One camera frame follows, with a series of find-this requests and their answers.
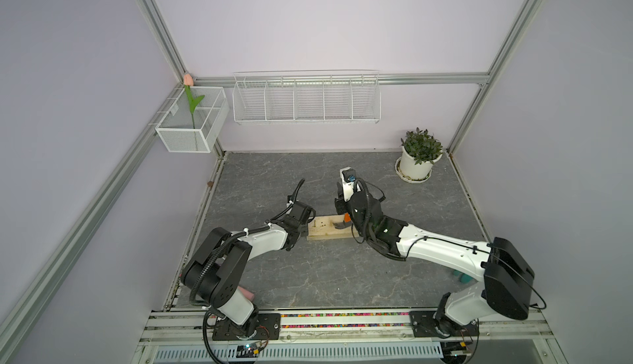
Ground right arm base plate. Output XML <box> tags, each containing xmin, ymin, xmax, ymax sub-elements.
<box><xmin>409</xmin><ymin>310</ymin><xmax>479</xmax><ymax>339</ymax></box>

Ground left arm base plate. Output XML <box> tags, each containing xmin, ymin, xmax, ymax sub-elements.
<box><xmin>212</xmin><ymin>312</ymin><xmax>281</xmax><ymax>341</ymax></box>

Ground white rail with coloured strip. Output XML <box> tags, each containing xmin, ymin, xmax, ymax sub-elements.
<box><xmin>130</xmin><ymin>306</ymin><xmax>555</xmax><ymax>364</ymax></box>

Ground aluminium frame profiles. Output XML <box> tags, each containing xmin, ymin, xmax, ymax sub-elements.
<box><xmin>0</xmin><ymin>0</ymin><xmax>565</xmax><ymax>364</ymax></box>

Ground green work glove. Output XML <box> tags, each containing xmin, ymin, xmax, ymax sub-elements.
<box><xmin>452</xmin><ymin>270</ymin><xmax>475</xmax><ymax>284</ymax></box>

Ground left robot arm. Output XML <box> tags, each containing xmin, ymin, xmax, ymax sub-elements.
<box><xmin>181</xmin><ymin>202</ymin><xmax>316</xmax><ymax>328</ymax></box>

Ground white mesh basket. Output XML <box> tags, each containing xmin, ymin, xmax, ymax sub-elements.
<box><xmin>155</xmin><ymin>86</ymin><xmax>229</xmax><ymax>154</ymax></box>

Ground wooden block with nail holes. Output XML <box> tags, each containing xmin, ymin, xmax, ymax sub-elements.
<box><xmin>307</xmin><ymin>215</ymin><xmax>353</xmax><ymax>241</ymax></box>

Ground purple pink cloth item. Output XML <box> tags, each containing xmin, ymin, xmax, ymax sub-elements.
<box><xmin>238</xmin><ymin>287</ymin><xmax>255</xmax><ymax>301</ymax></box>

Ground green potted plant white pot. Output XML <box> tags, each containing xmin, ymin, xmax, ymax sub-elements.
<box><xmin>398</xmin><ymin>128</ymin><xmax>443</xmax><ymax>181</ymax></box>

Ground artificial pink tulip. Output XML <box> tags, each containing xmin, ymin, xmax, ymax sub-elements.
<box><xmin>183</xmin><ymin>73</ymin><xmax>205</xmax><ymax>129</ymax></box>

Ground white wire wall shelf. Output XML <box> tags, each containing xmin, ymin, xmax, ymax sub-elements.
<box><xmin>232</xmin><ymin>70</ymin><xmax>382</xmax><ymax>123</ymax></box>

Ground white plant saucer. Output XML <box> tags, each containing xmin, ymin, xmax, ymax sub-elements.
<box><xmin>394</xmin><ymin>160</ymin><xmax>435</xmax><ymax>184</ymax></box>

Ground orange handled claw hammer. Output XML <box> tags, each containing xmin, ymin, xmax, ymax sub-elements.
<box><xmin>333</xmin><ymin>213</ymin><xmax>353</xmax><ymax>230</ymax></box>

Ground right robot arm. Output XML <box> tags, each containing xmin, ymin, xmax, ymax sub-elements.
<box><xmin>335</xmin><ymin>192</ymin><xmax>535</xmax><ymax>339</ymax></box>

